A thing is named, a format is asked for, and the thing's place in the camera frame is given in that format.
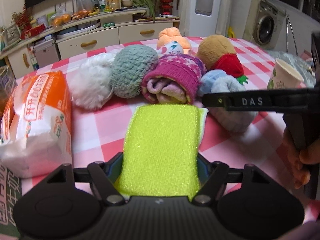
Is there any magenta rolled knit sock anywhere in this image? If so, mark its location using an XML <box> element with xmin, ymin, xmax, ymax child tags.
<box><xmin>140</xmin><ymin>54</ymin><xmax>206</xmax><ymax>104</ymax></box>

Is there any orange twisted towel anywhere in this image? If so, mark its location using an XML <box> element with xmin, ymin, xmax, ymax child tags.
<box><xmin>157</xmin><ymin>27</ymin><xmax>191</xmax><ymax>54</ymax></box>

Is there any teal knitted ball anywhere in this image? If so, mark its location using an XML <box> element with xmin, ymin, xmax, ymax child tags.
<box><xmin>111</xmin><ymin>44</ymin><xmax>159</xmax><ymax>99</ymax></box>

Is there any white floral knotted cloth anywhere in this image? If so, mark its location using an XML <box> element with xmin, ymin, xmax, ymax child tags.
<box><xmin>157</xmin><ymin>41</ymin><xmax>184</xmax><ymax>56</ymax></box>

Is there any white fluffy ball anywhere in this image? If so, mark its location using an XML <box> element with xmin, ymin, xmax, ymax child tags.
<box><xmin>68</xmin><ymin>53</ymin><xmax>116</xmax><ymax>111</ymax></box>

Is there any white paper cup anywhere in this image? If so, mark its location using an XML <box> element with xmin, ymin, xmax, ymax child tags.
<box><xmin>267</xmin><ymin>58</ymin><xmax>304</xmax><ymax>89</ymax></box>

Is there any silver washing machine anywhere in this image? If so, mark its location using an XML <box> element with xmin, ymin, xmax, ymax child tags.
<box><xmin>242</xmin><ymin>0</ymin><xmax>285</xmax><ymax>49</ymax></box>

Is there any orange white tissue pack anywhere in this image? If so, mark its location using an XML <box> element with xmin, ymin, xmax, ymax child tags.
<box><xmin>1</xmin><ymin>71</ymin><xmax>72</xmax><ymax>178</ymax></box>

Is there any light blue fuzzy sock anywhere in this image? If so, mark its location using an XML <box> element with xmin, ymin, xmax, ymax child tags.
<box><xmin>197</xmin><ymin>69</ymin><xmax>258</xmax><ymax>133</ymax></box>

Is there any bag of oranges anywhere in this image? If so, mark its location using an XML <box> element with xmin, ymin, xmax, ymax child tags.
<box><xmin>72</xmin><ymin>0</ymin><xmax>94</xmax><ymax>20</ymax></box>

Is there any framed picture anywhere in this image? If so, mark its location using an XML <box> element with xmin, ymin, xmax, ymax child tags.
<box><xmin>106</xmin><ymin>0</ymin><xmax>121</xmax><ymax>10</ymax></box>

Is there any right hand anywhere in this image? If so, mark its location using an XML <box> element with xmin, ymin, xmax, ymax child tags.
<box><xmin>283</xmin><ymin>128</ymin><xmax>320</xmax><ymax>189</ymax></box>

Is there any cream TV cabinet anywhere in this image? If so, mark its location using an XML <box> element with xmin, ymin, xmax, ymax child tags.
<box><xmin>1</xmin><ymin>8</ymin><xmax>180</xmax><ymax>79</ymax></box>

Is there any brown plush with red scarf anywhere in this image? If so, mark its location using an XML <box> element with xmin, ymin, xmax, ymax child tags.
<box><xmin>196</xmin><ymin>35</ymin><xmax>248</xmax><ymax>85</ymax></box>

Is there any white standing air conditioner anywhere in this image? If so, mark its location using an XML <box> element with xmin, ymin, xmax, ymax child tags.
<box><xmin>178</xmin><ymin>0</ymin><xmax>232</xmax><ymax>37</ymax></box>

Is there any yellow-green scouring sponge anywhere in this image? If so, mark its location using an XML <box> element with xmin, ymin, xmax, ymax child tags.
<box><xmin>116</xmin><ymin>104</ymin><xmax>208</xmax><ymax>199</ymax></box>

